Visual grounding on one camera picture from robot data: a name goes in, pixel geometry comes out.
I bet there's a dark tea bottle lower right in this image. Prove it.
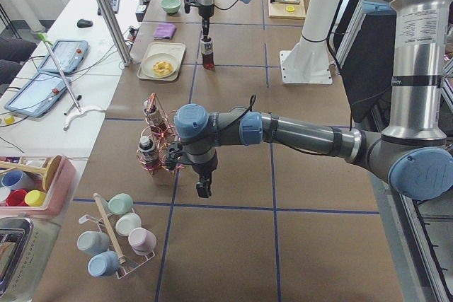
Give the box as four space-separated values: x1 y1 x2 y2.
139 135 158 163

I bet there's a white cup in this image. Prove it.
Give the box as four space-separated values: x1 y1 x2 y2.
115 212 142 237

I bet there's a mint green bowl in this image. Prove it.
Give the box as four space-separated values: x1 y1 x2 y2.
161 0 182 15

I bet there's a pink cup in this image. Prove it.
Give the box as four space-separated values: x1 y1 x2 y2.
128 227 156 256

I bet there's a copper wire bottle rack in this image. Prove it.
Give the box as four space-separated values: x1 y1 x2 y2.
136 93 184 175

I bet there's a silver toaster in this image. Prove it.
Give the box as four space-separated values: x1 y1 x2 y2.
1 216 60 301

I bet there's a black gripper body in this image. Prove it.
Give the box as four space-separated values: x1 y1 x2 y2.
193 155 218 183
202 17 210 32

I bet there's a grey blue cup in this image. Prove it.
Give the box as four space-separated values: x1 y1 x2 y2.
76 231 110 256

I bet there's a light blue cup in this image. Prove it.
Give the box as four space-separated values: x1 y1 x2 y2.
88 250 120 277

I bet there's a steel muddler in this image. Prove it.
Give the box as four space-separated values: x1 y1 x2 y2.
270 0 301 4

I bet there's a dark tea bottle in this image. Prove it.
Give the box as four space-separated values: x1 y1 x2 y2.
200 37 214 70
139 135 158 163
144 100 167 132

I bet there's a cream round plate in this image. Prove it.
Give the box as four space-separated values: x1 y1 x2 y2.
142 53 178 79

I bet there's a dark tea bottle lower left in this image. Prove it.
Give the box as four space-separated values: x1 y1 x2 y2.
144 100 167 132

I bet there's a wire cup rack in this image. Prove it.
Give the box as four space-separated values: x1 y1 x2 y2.
78 193 156 279

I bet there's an upper teach pendant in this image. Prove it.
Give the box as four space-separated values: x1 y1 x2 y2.
38 40 89 75

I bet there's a pink storage box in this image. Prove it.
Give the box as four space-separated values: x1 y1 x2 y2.
1 155 76 217

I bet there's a mint green cup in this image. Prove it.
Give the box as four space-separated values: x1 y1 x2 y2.
108 193 133 215

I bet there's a black scale with cup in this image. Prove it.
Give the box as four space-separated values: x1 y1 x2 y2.
135 0 151 23

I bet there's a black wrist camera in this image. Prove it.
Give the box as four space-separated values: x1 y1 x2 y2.
164 141 184 170
184 0 197 14

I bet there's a glazed ring donut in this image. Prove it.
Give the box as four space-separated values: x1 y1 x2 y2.
152 61 173 78

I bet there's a wooden cutting board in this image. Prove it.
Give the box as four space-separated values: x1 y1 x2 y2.
268 0 306 20

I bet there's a teach pendant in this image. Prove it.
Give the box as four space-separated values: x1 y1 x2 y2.
4 71 67 117
38 40 89 75

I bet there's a black computer mouse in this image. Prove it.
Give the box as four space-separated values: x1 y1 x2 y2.
76 19 93 28

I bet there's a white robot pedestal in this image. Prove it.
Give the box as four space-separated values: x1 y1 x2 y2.
280 0 340 85

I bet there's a purple folded cloth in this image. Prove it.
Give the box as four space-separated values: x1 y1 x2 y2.
153 23 176 40

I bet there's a dark tea bottle top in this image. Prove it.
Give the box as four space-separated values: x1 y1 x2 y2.
200 37 214 70

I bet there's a lower teach pendant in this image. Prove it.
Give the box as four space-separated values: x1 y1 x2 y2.
4 71 67 117

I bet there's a cream rectangular tray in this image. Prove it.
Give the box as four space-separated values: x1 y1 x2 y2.
137 42 185 81

